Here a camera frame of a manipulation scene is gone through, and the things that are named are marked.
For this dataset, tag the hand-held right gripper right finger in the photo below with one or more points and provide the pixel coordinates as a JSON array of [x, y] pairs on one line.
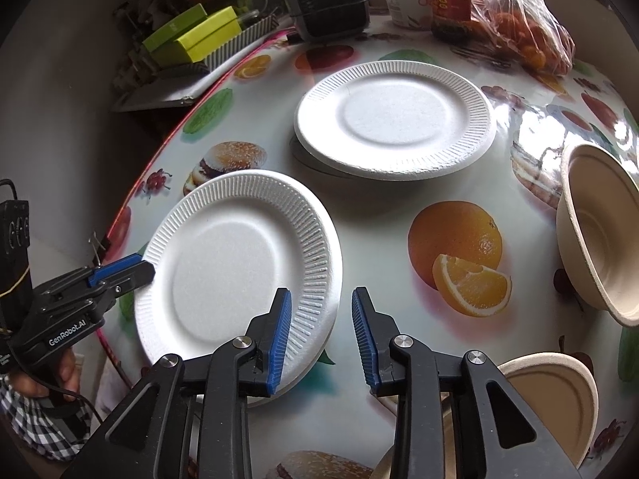
[[362, 339]]

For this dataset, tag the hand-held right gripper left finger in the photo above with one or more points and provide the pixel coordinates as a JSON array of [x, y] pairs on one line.
[[279, 344]]

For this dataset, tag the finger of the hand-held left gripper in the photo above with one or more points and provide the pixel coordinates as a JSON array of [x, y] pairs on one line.
[[137, 275], [117, 266]]

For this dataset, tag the white foam plate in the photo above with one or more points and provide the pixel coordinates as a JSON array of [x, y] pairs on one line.
[[394, 114], [224, 269]]

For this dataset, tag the beige paper bowl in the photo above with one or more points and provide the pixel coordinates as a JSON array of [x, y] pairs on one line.
[[604, 239], [544, 394]]

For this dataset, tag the person's left hand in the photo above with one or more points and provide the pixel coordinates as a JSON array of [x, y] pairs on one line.
[[65, 374]]

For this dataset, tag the metal binder clip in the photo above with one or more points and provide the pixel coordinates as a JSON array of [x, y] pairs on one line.
[[98, 247]]

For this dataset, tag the fruit-print tablecloth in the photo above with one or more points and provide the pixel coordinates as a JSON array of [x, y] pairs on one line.
[[379, 219]]

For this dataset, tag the grey flat board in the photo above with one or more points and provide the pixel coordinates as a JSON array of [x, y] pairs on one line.
[[154, 92]]

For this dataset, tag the lime green box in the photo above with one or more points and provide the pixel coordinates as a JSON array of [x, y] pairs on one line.
[[207, 35], [172, 30]]

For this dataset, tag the grey corrugated tray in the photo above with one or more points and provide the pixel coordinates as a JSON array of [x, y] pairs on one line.
[[239, 40]]

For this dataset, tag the black portable fan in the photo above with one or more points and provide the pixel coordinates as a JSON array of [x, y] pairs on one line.
[[327, 0]]

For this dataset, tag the white paper cup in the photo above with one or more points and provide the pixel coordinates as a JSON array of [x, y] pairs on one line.
[[404, 2]]

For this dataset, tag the plastic bag of oranges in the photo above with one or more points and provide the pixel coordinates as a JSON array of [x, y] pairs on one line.
[[524, 35]]

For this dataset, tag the red-label glass jar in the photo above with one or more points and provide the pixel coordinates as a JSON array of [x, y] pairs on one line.
[[452, 2]]

